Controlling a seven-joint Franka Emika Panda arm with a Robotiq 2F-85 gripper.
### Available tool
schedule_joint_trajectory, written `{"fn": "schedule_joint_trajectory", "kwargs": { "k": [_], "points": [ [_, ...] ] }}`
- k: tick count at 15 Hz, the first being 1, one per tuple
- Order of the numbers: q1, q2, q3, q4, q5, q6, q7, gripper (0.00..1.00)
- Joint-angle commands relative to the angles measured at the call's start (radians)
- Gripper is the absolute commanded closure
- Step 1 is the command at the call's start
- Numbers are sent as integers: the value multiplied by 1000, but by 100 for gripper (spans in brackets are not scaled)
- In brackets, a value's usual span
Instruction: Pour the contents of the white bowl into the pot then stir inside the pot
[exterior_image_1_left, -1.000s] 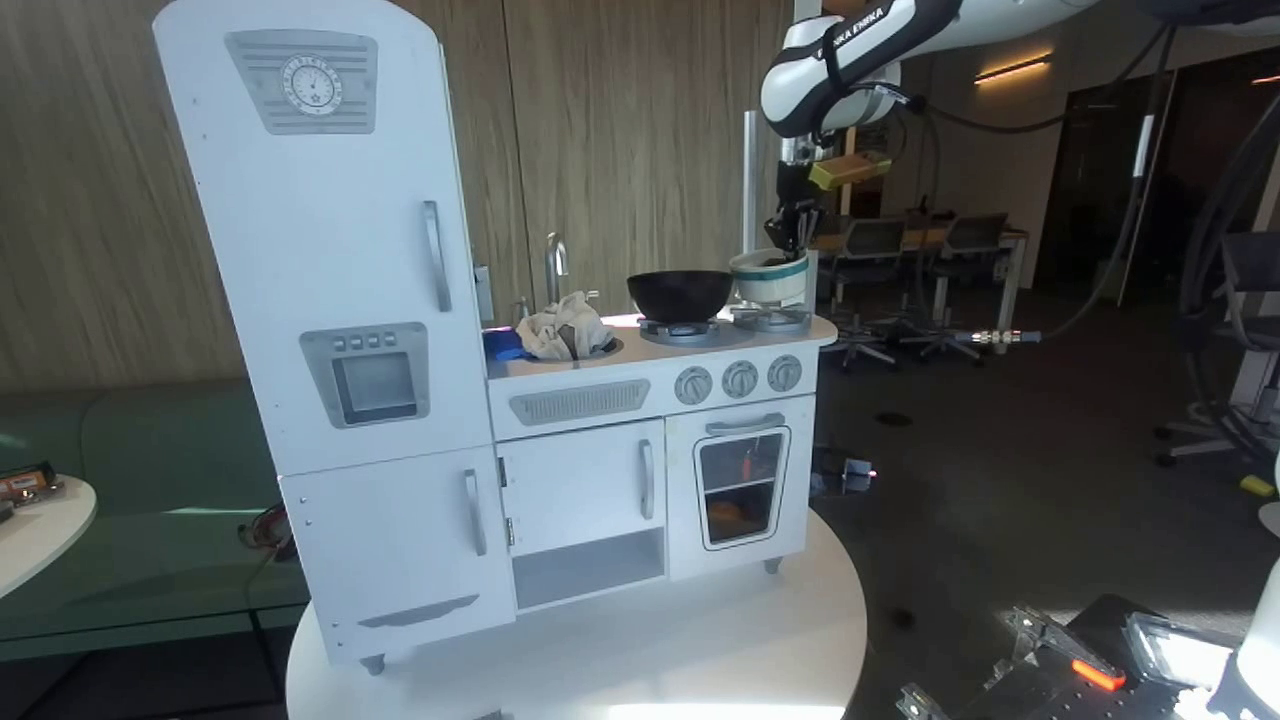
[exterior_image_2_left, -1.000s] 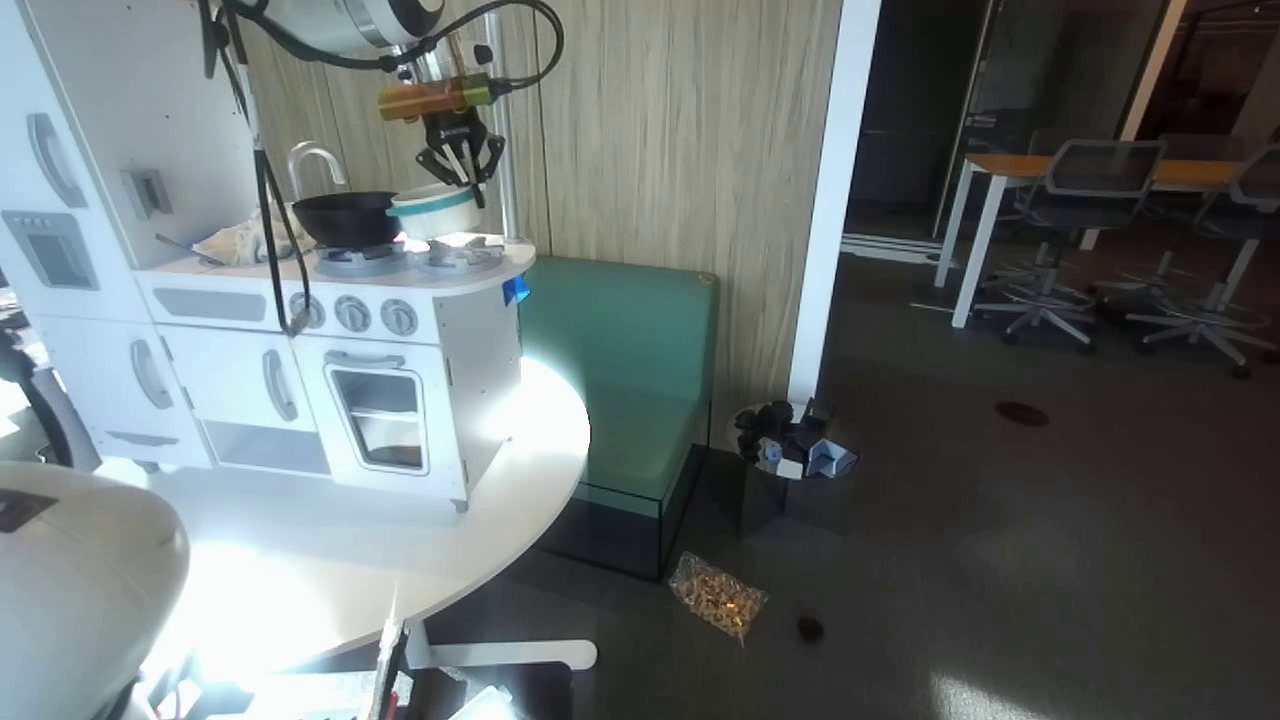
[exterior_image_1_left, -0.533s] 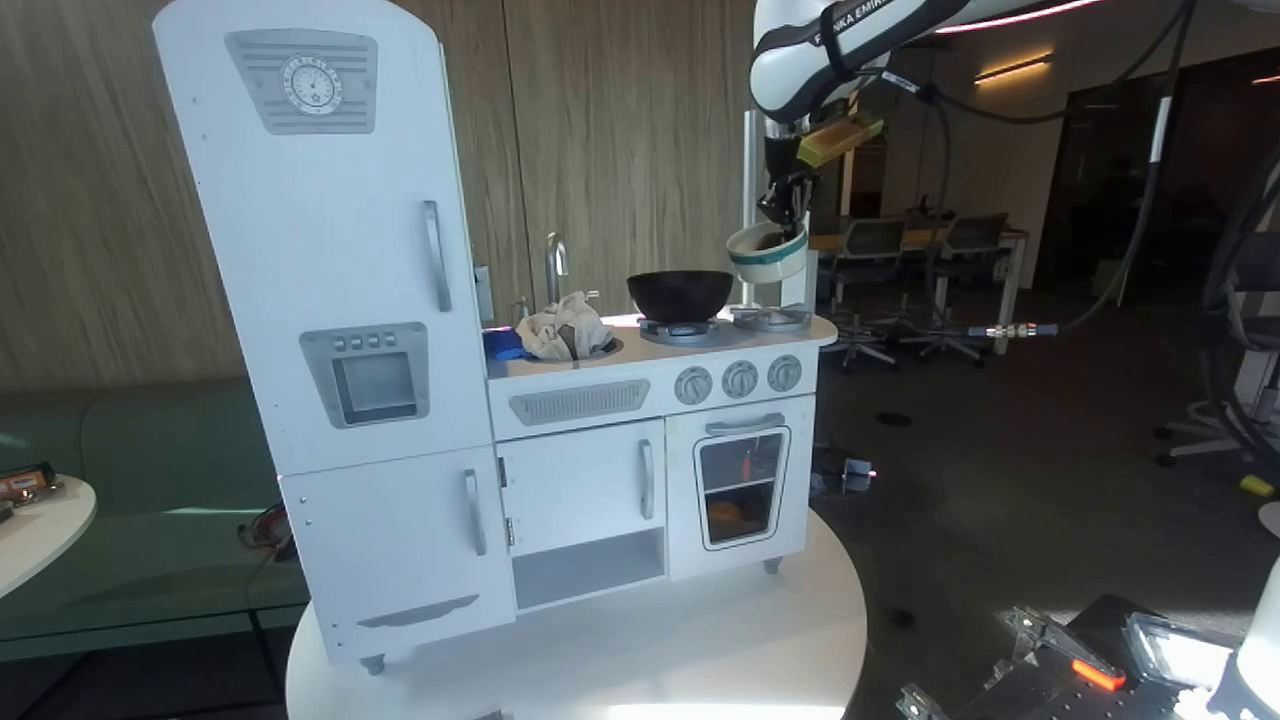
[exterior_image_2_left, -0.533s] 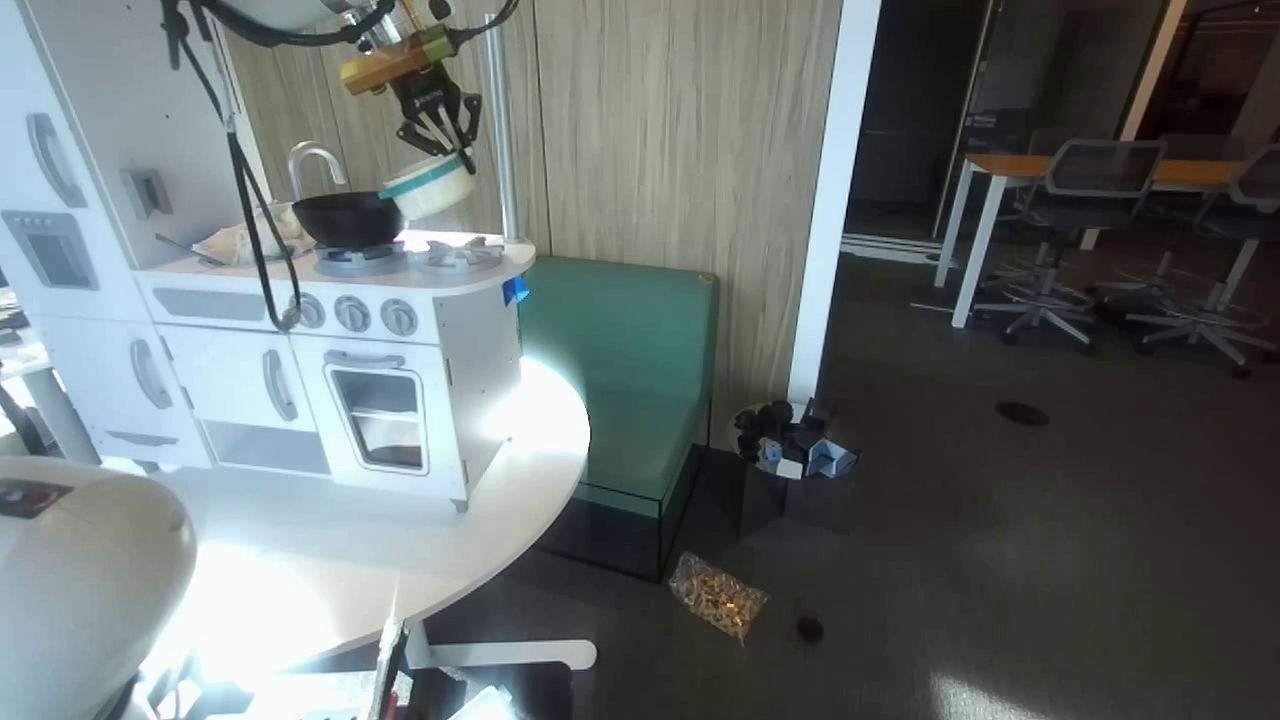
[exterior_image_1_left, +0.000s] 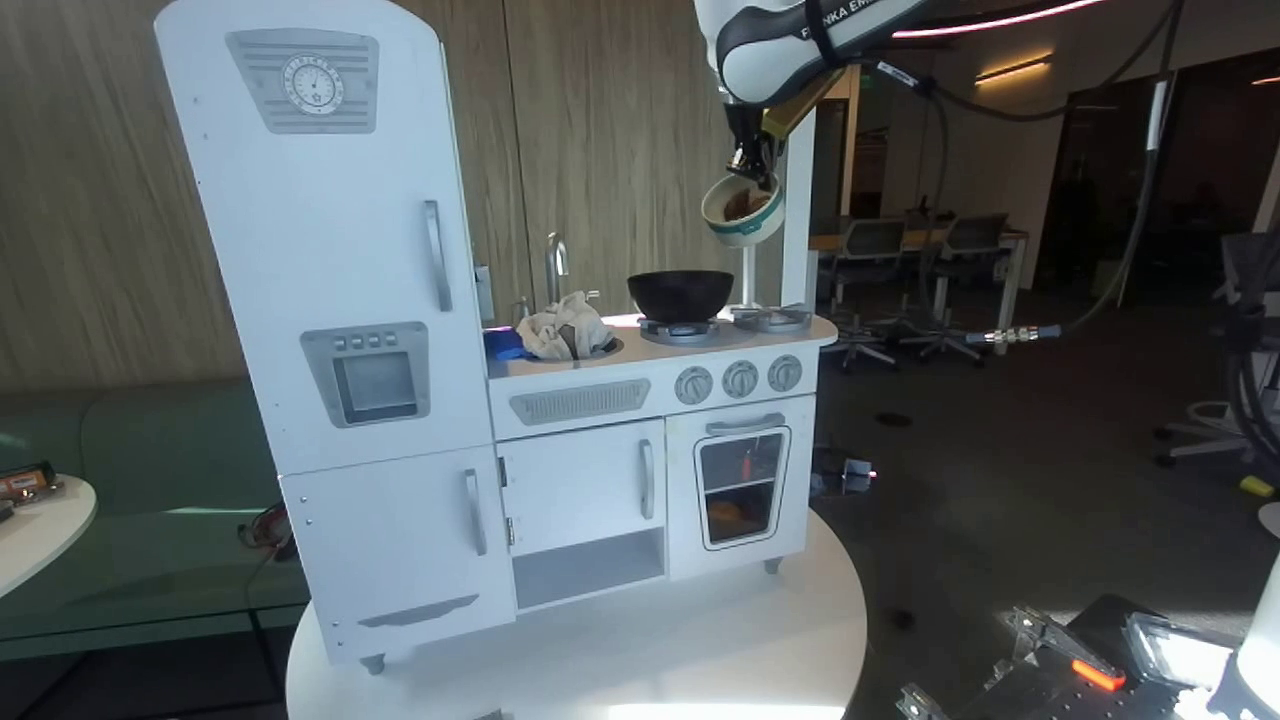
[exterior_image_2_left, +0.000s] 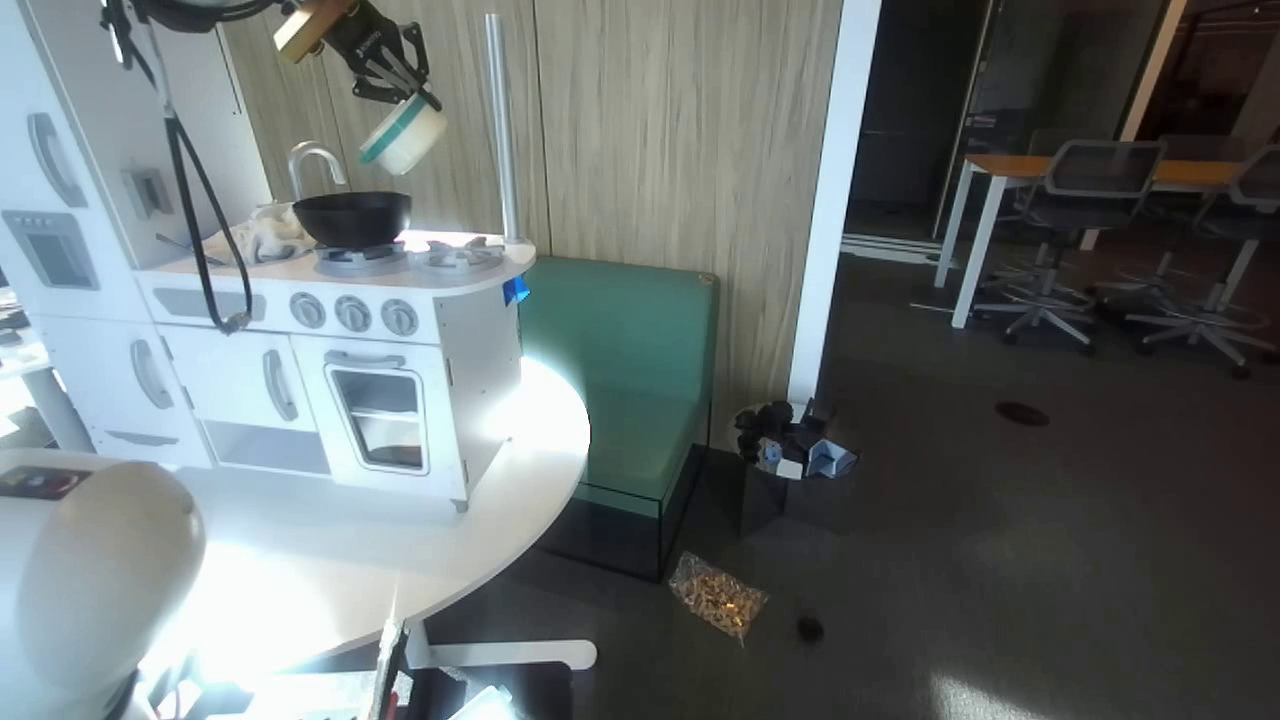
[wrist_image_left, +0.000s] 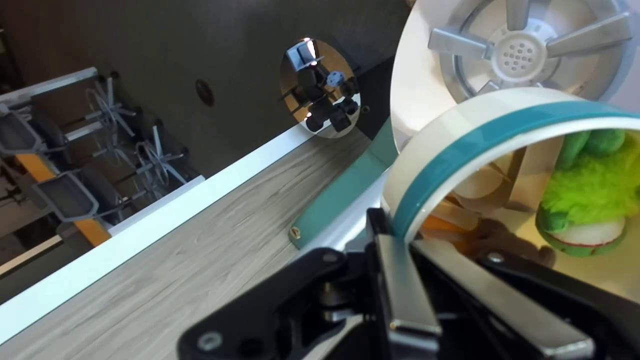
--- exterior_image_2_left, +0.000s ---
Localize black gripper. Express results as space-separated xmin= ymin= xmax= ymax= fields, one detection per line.
xmin=321 ymin=0 xmax=441 ymax=112

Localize white bowl with green stripe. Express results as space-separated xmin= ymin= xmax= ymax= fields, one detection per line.
xmin=352 ymin=87 xmax=452 ymax=181

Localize black cooking pot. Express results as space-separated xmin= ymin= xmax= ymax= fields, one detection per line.
xmin=288 ymin=189 xmax=417 ymax=258

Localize thin white pole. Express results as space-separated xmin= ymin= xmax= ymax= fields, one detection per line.
xmin=479 ymin=13 xmax=520 ymax=248

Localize silver toy faucet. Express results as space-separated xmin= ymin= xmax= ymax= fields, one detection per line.
xmin=285 ymin=138 xmax=352 ymax=204

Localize crumpled beige cloth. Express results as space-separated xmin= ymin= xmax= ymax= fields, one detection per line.
xmin=197 ymin=195 xmax=321 ymax=269

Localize white toy kitchen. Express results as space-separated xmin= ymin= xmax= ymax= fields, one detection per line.
xmin=0 ymin=0 xmax=541 ymax=516

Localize round white table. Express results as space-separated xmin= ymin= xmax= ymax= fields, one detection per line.
xmin=0 ymin=350 xmax=600 ymax=720

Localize pile of dark gadgets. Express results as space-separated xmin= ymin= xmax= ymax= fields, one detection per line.
xmin=732 ymin=397 xmax=859 ymax=486

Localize black storage bin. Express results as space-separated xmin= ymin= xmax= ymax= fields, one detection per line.
xmin=738 ymin=458 xmax=857 ymax=536

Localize gold speckled floor mat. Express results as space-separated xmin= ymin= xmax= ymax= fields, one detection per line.
xmin=665 ymin=551 xmax=773 ymax=648

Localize wood top desk white legs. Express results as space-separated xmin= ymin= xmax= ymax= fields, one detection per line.
xmin=934 ymin=147 xmax=1280 ymax=332

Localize grey mesh office chair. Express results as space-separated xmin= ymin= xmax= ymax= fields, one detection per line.
xmin=1123 ymin=142 xmax=1280 ymax=378
xmin=978 ymin=138 xmax=1165 ymax=353

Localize dark round floor cover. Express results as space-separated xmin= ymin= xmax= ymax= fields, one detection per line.
xmin=991 ymin=397 xmax=1054 ymax=432

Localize white wall post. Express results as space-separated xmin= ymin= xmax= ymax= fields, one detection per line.
xmin=784 ymin=0 xmax=888 ymax=412

